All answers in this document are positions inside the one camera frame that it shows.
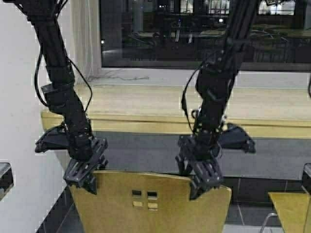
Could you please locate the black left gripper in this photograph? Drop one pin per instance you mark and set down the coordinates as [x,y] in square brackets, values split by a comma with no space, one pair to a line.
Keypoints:
[90,158]

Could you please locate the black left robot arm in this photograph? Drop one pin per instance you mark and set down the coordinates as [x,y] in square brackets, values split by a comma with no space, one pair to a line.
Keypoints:
[75,133]

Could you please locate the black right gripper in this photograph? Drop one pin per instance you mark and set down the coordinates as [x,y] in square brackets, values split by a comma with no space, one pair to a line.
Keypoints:
[196,159]

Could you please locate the yellow wooden chair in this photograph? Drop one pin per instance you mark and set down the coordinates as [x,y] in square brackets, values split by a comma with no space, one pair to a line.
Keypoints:
[136,202]
[293,211]

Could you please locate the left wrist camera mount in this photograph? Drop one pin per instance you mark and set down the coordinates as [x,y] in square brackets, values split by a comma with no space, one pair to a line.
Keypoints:
[54,138]

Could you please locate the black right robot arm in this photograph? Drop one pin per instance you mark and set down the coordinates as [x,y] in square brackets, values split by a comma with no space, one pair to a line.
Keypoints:
[210,134]

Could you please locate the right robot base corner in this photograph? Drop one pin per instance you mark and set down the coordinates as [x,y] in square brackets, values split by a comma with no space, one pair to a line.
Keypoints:
[306,178]

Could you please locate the long wooden counter table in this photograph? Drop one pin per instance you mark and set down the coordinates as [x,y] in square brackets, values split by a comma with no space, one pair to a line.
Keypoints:
[262,112]

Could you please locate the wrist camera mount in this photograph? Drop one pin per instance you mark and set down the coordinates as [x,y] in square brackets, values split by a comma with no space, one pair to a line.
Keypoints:
[54,138]
[236,138]

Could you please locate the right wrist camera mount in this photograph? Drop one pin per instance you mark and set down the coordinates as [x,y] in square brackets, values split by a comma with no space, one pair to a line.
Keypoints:
[236,138]

